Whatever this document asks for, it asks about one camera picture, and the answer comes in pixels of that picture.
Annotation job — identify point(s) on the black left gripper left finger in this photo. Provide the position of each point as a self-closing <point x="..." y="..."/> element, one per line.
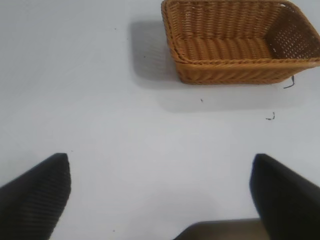
<point x="35" y="200"/>

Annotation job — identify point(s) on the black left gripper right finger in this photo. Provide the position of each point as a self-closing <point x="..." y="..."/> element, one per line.
<point x="287" y="205"/>

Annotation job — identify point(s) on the brown woven wicker basket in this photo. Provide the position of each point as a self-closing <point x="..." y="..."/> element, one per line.
<point x="225" y="70"/>

